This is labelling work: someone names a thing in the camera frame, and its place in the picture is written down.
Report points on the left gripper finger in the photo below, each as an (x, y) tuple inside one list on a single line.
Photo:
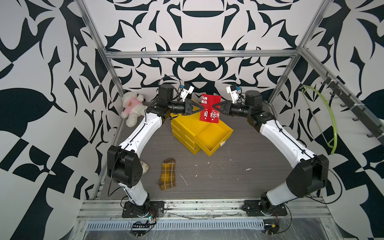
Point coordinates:
[(196, 110), (196, 105)]

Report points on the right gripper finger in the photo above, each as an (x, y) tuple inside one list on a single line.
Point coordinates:
[(215, 113), (219, 106)]

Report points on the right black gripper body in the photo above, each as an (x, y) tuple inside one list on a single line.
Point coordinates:
[(240, 110)]

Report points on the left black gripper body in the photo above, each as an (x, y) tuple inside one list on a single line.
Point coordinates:
[(188, 108)]

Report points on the red postcard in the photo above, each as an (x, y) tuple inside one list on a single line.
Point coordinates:
[(207, 102)]

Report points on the yellow plastic drawer cabinet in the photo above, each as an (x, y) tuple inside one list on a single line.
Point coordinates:
[(185, 130)]

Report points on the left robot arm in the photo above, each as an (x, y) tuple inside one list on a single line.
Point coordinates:
[(123, 161)]

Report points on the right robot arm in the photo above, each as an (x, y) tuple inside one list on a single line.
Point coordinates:
[(309, 171)]

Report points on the white teddy bear pink shirt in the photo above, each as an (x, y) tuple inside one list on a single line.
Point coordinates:
[(132, 103)]

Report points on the grey patterned pouch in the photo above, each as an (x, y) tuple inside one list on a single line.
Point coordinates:
[(145, 167)]

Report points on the yellow plaid sock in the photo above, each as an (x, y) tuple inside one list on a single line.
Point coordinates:
[(168, 175)]

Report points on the green plastic hoop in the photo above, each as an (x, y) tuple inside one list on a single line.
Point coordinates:
[(325, 115)]

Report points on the right black connector box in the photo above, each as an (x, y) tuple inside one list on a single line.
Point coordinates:
[(271, 227)]

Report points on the black connector box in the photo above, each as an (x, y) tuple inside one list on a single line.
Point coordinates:
[(139, 229), (271, 227)]

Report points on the left black connector box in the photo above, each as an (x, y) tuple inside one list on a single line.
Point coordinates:
[(139, 229)]

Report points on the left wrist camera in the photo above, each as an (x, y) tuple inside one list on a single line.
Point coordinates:
[(186, 90)]

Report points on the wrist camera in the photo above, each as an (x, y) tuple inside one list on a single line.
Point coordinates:
[(186, 90), (234, 92)]

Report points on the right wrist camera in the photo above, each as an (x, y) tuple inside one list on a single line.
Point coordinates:
[(234, 92)]

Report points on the aluminium frame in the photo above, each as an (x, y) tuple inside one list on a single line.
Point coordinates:
[(273, 47)]

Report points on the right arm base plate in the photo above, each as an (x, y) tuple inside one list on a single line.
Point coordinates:
[(262, 208)]

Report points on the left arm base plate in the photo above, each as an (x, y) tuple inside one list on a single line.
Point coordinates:
[(154, 208)]

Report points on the black hook rail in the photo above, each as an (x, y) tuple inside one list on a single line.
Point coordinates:
[(358, 108)]

